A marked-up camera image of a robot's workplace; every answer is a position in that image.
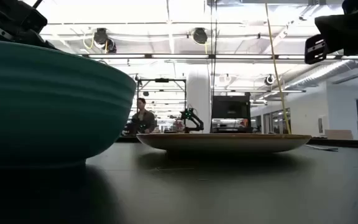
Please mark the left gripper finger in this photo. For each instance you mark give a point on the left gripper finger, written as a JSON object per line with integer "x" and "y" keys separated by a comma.
{"x": 43, "y": 42}
{"x": 31, "y": 20}

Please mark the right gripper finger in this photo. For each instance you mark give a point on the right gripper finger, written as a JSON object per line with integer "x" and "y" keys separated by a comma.
{"x": 314, "y": 51}
{"x": 340, "y": 34}

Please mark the teal ceramic bowl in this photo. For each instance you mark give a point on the teal ceramic bowl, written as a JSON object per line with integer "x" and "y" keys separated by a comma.
{"x": 42, "y": 109}

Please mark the black background robot arm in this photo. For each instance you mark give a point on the black background robot arm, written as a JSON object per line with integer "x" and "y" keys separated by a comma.
{"x": 191, "y": 119}

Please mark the cardboard box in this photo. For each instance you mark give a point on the cardboard box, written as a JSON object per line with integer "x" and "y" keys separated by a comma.
{"x": 339, "y": 134}

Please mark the black screen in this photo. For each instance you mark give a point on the black screen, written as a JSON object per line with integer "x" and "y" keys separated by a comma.
{"x": 230, "y": 107}

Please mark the white column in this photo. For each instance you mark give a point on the white column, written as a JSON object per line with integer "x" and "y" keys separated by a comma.
{"x": 199, "y": 99}

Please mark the person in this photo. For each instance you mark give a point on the person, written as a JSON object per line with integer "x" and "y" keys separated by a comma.
{"x": 143, "y": 119}

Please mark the red ceramic plate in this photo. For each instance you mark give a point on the red ceramic plate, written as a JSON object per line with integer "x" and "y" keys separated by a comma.
{"x": 222, "y": 143}

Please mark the silver ventilation duct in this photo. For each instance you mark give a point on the silver ventilation duct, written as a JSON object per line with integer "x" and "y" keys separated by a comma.
{"x": 322, "y": 73}

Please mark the black metal frame rig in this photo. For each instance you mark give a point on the black metal frame rig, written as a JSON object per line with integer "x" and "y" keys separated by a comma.
{"x": 162, "y": 80}

